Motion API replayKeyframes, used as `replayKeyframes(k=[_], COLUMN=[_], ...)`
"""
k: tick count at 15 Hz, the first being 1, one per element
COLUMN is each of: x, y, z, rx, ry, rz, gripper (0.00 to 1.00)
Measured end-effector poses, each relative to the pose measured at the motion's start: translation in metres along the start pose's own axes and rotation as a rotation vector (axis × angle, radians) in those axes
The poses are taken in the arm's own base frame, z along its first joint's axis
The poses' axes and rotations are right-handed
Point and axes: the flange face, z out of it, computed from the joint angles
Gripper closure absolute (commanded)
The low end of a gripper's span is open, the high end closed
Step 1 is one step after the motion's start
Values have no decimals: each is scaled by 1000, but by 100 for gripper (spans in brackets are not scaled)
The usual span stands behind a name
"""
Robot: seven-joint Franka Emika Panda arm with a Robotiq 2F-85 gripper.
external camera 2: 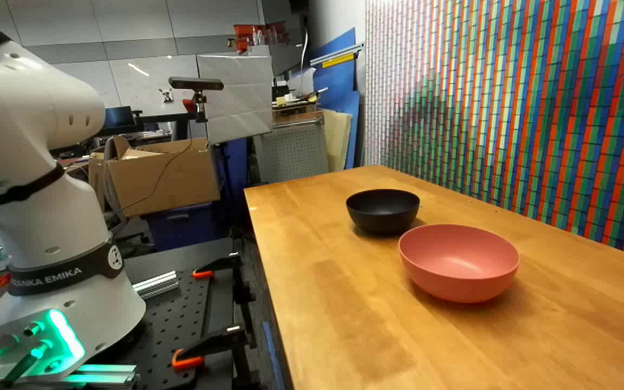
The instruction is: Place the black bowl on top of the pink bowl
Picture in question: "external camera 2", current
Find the pink bowl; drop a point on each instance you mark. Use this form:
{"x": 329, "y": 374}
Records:
{"x": 457, "y": 262}

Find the orange-handled clamp front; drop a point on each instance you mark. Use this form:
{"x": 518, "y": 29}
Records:
{"x": 230, "y": 339}

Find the white panel board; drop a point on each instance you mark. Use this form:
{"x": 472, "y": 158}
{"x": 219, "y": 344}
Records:
{"x": 244, "y": 107}

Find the black camera on stand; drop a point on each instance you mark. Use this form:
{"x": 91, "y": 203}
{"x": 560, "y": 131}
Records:
{"x": 195, "y": 105}

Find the aluminium rail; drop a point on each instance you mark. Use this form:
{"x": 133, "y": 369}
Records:
{"x": 159, "y": 283}

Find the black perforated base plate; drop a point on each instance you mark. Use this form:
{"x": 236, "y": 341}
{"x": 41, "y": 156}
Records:
{"x": 179, "y": 318}

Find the cardboard box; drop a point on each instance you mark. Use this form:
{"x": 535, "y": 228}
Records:
{"x": 155, "y": 178}

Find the orange-handled clamp rear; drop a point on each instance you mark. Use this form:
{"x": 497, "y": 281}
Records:
{"x": 229, "y": 262}

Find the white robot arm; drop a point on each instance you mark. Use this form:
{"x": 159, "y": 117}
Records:
{"x": 67, "y": 295}

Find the orange-handled clamp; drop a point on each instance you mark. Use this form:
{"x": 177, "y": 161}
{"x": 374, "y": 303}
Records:
{"x": 229, "y": 262}
{"x": 230, "y": 339}

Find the black bowl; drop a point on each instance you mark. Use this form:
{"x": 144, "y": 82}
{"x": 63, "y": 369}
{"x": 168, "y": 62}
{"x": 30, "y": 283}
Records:
{"x": 382, "y": 210}

